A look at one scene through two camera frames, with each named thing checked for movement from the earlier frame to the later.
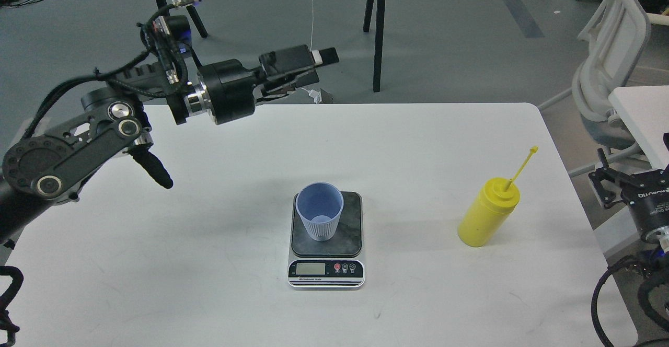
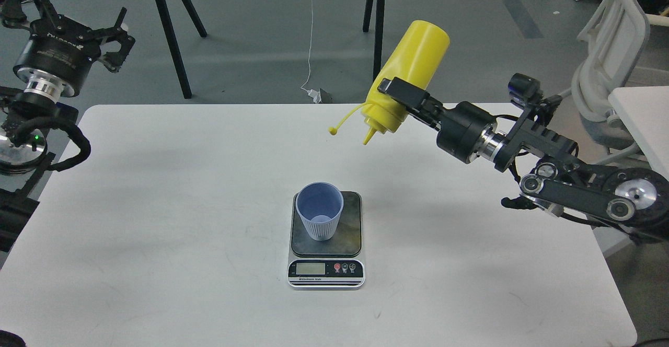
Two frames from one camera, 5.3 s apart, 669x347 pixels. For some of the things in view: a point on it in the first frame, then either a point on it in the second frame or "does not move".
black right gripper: [648, 203] → [461, 128]
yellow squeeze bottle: [491, 211] → [413, 58]
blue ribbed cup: [320, 204] does not move
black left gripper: [228, 88] → [59, 53]
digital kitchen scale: [337, 263] does not move
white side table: [645, 110] does not move
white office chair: [617, 30] does not move
